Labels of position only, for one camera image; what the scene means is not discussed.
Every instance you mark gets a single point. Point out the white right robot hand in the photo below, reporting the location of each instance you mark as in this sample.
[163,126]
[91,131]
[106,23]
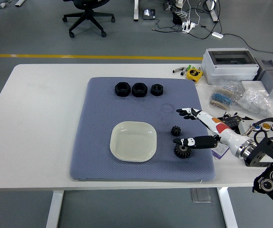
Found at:
[222,133]

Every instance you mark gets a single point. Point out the large black gear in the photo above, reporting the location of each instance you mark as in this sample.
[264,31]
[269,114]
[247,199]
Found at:
[184,153]

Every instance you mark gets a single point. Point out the small black gear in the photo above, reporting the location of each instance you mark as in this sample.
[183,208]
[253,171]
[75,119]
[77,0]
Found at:
[175,131]

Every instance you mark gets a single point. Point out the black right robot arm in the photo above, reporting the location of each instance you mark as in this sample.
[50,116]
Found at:
[269,152]

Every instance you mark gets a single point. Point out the grey coloured-button control box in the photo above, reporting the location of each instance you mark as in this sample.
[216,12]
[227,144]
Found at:
[266,126]

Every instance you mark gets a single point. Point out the white flat box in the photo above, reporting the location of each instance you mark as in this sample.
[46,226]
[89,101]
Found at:
[251,86]

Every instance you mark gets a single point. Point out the small black hex nut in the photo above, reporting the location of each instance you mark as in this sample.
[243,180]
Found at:
[157,90]

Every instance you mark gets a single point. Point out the large black hex nut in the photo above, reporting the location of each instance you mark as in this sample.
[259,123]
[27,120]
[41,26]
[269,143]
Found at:
[122,89]
[139,90]

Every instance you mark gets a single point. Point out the black floor box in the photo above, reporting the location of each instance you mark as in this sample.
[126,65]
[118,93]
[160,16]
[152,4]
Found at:
[177,18]

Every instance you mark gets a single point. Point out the black digital display module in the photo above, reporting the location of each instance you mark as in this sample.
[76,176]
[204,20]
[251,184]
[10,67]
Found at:
[231,123]

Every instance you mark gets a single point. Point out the purple paper card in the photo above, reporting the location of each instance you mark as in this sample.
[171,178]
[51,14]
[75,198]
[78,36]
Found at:
[219,152]

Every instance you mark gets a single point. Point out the bag of blue resistors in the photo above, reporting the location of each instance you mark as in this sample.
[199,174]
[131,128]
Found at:
[224,95]

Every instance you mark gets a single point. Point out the clear plastic parts bag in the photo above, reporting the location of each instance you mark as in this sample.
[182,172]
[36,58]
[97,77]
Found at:
[257,102]

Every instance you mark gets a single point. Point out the yellow tape measure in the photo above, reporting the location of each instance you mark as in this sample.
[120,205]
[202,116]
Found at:
[194,74]

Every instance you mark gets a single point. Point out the grey floor plate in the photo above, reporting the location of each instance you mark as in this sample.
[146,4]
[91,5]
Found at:
[200,196]

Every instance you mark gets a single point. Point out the dark grey recessed block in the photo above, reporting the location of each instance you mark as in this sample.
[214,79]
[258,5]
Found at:
[261,71]

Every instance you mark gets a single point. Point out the green tip pen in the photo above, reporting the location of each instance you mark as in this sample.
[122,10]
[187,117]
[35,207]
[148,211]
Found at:
[189,67]

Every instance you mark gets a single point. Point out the white table leg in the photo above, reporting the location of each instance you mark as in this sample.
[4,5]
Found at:
[54,209]
[228,209]

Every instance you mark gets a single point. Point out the black white marker pen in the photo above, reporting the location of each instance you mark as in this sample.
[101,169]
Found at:
[177,70]

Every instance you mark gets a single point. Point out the white square plate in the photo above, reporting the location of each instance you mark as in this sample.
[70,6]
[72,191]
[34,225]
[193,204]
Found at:
[131,142]

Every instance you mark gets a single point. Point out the white power adapter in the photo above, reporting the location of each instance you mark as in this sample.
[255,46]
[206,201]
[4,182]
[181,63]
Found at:
[217,35]

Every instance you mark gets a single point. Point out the white power strip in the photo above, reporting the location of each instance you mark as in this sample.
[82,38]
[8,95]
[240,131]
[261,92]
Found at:
[188,26]

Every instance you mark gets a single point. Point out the white background desk leg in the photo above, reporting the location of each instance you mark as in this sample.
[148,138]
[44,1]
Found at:
[136,12]
[213,14]

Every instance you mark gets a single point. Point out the blue-grey padded mat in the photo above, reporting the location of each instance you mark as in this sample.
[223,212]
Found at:
[96,118]

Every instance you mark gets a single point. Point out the black office chair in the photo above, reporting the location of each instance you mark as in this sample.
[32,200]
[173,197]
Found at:
[86,16]

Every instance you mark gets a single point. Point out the grey electrical enclosure box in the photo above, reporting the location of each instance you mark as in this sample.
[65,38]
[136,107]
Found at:
[229,71]

